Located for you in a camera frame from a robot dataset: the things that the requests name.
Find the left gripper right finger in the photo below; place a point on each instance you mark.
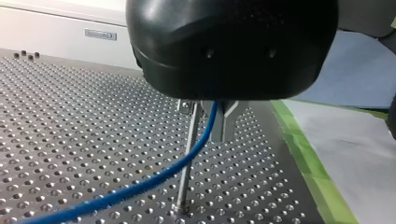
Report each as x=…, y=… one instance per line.
x=229, y=124

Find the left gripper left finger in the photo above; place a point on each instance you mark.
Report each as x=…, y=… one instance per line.
x=216, y=124

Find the grey board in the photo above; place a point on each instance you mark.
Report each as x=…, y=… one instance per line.
x=351, y=71

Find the white cabinet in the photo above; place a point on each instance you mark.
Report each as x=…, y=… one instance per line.
x=62, y=43

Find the dark cabinet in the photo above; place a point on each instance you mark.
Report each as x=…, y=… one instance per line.
x=367, y=15

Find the metal post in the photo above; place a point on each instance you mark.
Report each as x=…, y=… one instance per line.
x=188, y=161

